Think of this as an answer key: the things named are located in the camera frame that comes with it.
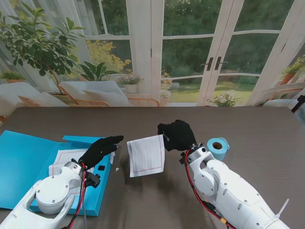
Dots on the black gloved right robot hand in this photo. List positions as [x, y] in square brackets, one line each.
[178, 136]

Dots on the black stand equipment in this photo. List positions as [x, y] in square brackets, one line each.
[299, 105]

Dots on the white peeled label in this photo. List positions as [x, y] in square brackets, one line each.
[112, 158]

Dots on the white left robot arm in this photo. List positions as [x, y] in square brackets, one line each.
[47, 195]

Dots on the blue label roll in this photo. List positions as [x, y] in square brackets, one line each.
[214, 152]

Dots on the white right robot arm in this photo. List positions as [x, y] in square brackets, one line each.
[233, 190]

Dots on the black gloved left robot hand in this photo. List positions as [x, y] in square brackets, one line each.
[100, 150]

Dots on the printed garden window backdrop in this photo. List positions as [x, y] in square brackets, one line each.
[186, 47]

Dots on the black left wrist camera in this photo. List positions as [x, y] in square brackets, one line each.
[93, 180]

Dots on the white zip tie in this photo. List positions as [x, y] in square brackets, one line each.
[283, 207]

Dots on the blue file box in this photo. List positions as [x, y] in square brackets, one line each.
[23, 152]

